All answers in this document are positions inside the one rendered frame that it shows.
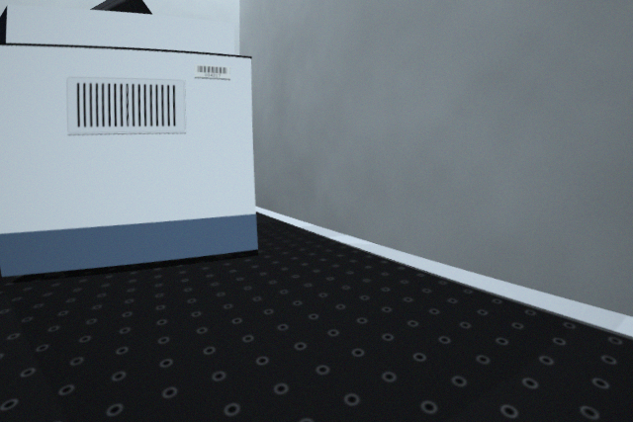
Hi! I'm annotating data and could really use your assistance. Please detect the dark patterned carpet floor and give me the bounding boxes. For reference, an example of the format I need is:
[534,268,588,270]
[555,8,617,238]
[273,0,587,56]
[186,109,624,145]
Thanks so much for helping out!
[0,211,633,422]

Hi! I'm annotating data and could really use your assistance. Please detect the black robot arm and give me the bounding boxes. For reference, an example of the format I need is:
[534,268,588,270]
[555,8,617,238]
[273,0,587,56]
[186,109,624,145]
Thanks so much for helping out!
[90,0,153,15]

